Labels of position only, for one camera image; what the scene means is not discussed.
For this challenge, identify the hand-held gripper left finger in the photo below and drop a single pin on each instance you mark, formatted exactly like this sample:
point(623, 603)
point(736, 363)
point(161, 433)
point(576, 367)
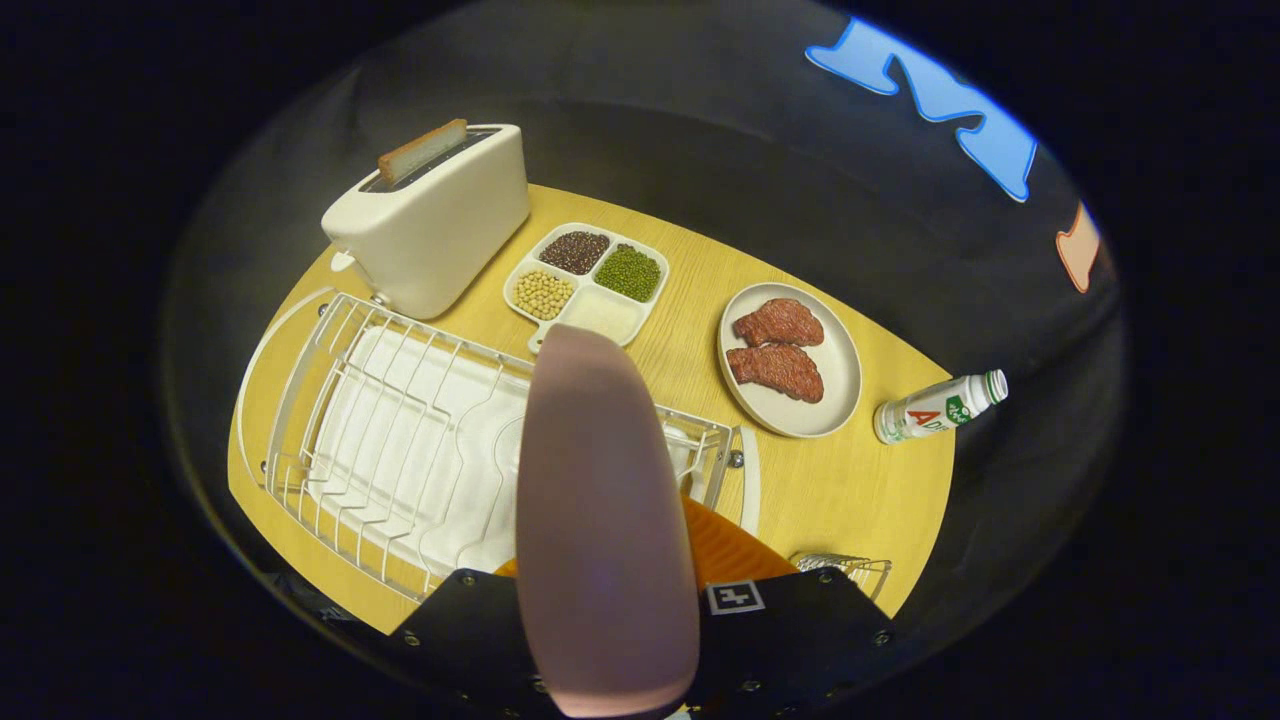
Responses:
point(470, 630)

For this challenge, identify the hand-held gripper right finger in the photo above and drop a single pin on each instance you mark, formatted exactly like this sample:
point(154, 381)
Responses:
point(800, 640)

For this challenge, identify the pink plate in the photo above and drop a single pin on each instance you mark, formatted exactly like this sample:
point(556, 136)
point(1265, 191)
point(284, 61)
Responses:
point(600, 520)

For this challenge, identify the beige round plate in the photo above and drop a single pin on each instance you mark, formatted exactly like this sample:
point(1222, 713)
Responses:
point(790, 415)

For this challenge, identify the white green label bottle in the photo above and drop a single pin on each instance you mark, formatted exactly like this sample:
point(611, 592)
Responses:
point(930, 410)

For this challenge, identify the red meat steak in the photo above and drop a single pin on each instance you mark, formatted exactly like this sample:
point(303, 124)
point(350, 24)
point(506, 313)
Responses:
point(778, 322)
point(778, 372)

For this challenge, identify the white rice pile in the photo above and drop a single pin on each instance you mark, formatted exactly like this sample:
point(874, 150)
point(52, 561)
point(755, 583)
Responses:
point(603, 314)

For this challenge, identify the yellow soybeans pile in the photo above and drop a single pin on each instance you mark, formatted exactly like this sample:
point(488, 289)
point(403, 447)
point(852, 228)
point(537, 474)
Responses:
point(543, 294)

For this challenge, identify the white divided tray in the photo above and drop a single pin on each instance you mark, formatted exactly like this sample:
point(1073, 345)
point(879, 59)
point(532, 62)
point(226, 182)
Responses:
point(585, 283)

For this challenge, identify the green mung beans pile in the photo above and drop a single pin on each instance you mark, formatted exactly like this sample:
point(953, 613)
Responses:
point(629, 272)

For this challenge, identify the dark red beans pile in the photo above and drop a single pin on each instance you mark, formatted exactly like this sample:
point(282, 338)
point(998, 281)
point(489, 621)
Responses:
point(574, 252)

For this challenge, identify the white toaster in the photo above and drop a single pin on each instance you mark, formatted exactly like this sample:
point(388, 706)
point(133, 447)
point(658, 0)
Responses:
point(430, 230)

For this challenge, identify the toast bread slice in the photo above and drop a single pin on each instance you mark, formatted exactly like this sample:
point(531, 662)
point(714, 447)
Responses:
point(420, 152)

